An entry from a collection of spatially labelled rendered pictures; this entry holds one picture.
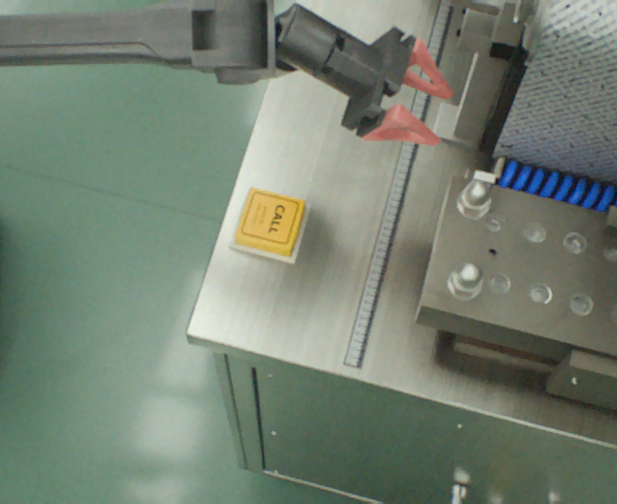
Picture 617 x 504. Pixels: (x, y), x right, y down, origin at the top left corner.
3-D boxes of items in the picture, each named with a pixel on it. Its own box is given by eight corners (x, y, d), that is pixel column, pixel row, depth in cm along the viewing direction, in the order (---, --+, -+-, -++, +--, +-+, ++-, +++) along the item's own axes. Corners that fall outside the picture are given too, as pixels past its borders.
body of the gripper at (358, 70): (353, 135, 110) (294, 102, 107) (378, 56, 113) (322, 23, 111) (385, 115, 104) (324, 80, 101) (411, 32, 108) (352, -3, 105)
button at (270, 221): (251, 194, 128) (250, 185, 126) (305, 207, 128) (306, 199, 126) (235, 244, 126) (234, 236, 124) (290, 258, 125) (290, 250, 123)
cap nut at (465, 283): (451, 264, 111) (457, 248, 107) (484, 273, 111) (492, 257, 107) (444, 295, 110) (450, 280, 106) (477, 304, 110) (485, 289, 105)
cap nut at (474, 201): (460, 185, 115) (466, 167, 111) (492, 193, 115) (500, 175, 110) (453, 214, 114) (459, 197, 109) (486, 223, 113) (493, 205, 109)
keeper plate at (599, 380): (547, 375, 119) (572, 347, 109) (634, 398, 118) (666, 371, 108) (544, 396, 118) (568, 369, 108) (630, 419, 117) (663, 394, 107)
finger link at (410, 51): (422, 144, 114) (351, 105, 110) (437, 90, 116) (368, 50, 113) (458, 125, 108) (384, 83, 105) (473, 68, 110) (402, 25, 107)
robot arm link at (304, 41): (272, 43, 101) (295, -8, 102) (250, 53, 108) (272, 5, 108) (331, 76, 103) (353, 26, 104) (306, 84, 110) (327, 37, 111)
